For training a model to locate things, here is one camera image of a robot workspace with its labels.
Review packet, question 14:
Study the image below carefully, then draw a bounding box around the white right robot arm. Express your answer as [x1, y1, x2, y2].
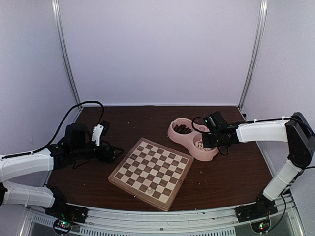
[202, 112, 315, 217]

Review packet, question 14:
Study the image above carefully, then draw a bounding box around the left aluminium frame post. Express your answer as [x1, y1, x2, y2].
[51, 0, 81, 104]

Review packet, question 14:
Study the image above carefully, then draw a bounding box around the pink double bowl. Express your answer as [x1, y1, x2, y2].
[167, 118, 219, 162]

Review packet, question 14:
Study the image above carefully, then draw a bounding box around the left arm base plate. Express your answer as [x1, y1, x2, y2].
[44, 204, 88, 223]

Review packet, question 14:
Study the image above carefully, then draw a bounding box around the aluminium frame post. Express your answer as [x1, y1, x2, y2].
[238, 0, 268, 111]
[51, 0, 81, 104]

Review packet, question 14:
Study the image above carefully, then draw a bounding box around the right aluminium frame post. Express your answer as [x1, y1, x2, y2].
[238, 0, 268, 111]

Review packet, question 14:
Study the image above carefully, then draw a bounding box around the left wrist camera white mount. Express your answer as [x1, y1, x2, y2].
[91, 120, 110, 146]

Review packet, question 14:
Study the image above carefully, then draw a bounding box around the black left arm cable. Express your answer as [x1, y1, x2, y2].
[36, 100, 104, 154]

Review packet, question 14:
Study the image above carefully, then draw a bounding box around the white chess pieces pile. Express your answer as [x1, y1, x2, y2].
[195, 140, 213, 151]

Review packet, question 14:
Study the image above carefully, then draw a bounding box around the front aluminium rail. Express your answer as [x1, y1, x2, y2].
[19, 194, 306, 236]

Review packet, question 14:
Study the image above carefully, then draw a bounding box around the wooden chess board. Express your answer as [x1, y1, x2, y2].
[108, 138, 194, 211]

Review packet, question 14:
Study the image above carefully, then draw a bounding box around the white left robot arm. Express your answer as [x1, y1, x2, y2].
[0, 121, 124, 218]

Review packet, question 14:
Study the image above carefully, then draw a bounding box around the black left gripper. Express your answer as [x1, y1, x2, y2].
[72, 139, 124, 164]

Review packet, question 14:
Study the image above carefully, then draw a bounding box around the dark chess pieces pile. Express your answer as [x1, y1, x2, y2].
[174, 124, 192, 135]

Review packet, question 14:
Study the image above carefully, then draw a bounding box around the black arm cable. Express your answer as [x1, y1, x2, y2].
[191, 116, 231, 157]
[36, 100, 104, 154]

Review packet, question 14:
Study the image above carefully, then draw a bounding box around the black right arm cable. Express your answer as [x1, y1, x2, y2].
[191, 116, 231, 157]

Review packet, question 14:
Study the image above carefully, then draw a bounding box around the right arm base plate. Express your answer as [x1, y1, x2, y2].
[235, 203, 278, 223]

